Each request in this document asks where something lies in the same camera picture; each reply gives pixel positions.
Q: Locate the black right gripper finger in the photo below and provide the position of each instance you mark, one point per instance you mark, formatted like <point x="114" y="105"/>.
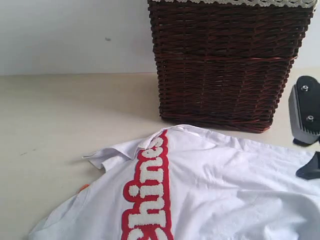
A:
<point x="311" y="170"/>

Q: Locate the black grey right gripper body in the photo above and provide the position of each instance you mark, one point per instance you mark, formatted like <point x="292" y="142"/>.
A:
<point x="304" y="111"/>

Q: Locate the dark brown wicker basket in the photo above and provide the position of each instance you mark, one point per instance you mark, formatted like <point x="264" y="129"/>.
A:
<point x="221" y="65"/>

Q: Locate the white t-shirt red lettering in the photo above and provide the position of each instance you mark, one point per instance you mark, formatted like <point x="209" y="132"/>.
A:
<point x="190" y="183"/>

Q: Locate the small orange tag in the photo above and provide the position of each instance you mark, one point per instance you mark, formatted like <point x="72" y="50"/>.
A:
<point x="83" y="187"/>

